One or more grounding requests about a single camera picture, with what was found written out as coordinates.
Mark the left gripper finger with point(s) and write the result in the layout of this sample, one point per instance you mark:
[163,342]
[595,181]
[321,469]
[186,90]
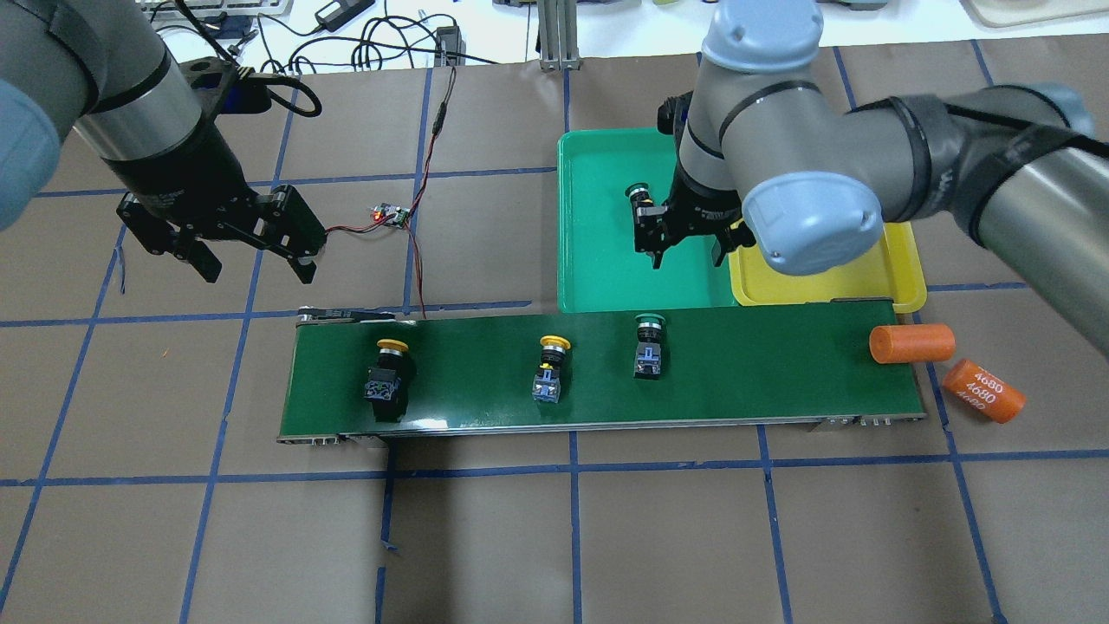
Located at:
[202,260]
[303,264]

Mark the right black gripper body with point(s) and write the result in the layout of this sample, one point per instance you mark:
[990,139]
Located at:
[696,211]

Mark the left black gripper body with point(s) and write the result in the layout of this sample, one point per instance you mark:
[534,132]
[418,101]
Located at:
[186,179]

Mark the green push button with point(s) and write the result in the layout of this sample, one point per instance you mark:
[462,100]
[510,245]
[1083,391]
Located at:
[644,210]
[648,359]

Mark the yellow push button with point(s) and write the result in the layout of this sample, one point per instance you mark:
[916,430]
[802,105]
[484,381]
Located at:
[388,380]
[546,386]

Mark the plain orange cylinder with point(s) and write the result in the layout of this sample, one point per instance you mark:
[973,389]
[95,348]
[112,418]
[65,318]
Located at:
[895,344]

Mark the orange cylinder printed 4680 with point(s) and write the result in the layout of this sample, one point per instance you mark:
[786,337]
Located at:
[983,391]

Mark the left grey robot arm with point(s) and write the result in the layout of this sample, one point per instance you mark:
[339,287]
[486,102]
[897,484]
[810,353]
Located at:
[98,68]

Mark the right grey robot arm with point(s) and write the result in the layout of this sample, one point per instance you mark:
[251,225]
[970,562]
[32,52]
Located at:
[764,161]

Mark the green plastic tray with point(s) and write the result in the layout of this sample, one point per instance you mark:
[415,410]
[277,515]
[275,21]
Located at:
[599,268]

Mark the small green circuit board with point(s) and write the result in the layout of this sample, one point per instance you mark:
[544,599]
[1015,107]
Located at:
[387,215]

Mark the yellow plastic tray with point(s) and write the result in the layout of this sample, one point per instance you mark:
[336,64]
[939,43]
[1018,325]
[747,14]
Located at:
[890,270]

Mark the green conveyor belt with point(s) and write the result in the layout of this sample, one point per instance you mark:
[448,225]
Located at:
[725,366]

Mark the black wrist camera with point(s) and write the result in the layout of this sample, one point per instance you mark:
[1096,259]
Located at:
[223,88]

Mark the aluminium frame post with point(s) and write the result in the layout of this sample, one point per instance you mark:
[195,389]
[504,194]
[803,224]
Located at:
[558,35]

